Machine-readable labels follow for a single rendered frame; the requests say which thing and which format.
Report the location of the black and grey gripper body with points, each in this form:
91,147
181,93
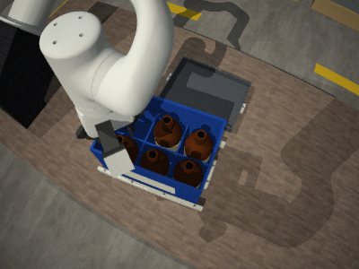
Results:
116,120

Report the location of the blue crate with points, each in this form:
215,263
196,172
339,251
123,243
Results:
190,121

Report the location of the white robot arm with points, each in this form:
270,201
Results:
90,69

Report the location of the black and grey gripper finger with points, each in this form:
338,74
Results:
133,123
81,134

